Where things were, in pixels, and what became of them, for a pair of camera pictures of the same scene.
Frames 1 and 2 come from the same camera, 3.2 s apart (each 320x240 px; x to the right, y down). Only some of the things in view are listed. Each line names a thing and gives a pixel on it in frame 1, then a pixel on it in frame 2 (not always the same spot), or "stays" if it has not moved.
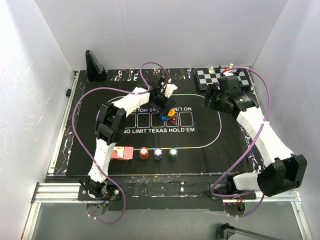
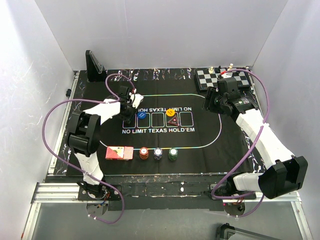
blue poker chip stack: (157, 153) stays
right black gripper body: (217, 101) stays
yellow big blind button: (171, 112) stays
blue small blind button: (163, 118) -> (142, 115)
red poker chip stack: (143, 153) stays
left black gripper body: (160, 101) -> (127, 116)
